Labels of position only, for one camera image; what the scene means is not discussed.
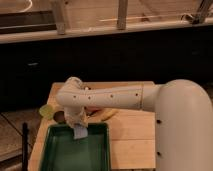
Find light blue sponge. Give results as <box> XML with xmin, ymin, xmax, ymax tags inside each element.
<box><xmin>73</xmin><ymin>124</ymin><xmax>88</xmax><ymax>139</ymax></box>

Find dark round brown object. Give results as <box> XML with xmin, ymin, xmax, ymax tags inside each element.
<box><xmin>53</xmin><ymin>111</ymin><xmax>65</xmax><ymax>123</ymax></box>

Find yellow banana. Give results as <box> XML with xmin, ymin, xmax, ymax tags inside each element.
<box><xmin>101</xmin><ymin>109</ymin><xmax>118</xmax><ymax>121</ymax></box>

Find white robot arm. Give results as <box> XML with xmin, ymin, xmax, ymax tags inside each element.
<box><xmin>56</xmin><ymin>77</ymin><xmax>213</xmax><ymax>171</ymax></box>

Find black vertical post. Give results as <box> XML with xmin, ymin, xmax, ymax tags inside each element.
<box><xmin>22</xmin><ymin>123</ymin><xmax>28</xmax><ymax>171</ymax></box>

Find green plastic tray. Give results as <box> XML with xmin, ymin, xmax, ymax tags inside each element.
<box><xmin>39</xmin><ymin>123</ymin><xmax>111</xmax><ymax>171</ymax></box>

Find light green round object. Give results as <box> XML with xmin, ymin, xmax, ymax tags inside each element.
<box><xmin>39</xmin><ymin>104</ymin><xmax>54</xmax><ymax>120</ymax></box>

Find wooden shelf frame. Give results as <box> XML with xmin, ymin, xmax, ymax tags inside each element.
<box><xmin>0</xmin><ymin>0</ymin><xmax>213</xmax><ymax>44</ymax></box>

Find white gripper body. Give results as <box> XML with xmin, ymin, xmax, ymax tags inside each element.
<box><xmin>64</xmin><ymin>107</ymin><xmax>88</xmax><ymax>128</ymax></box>

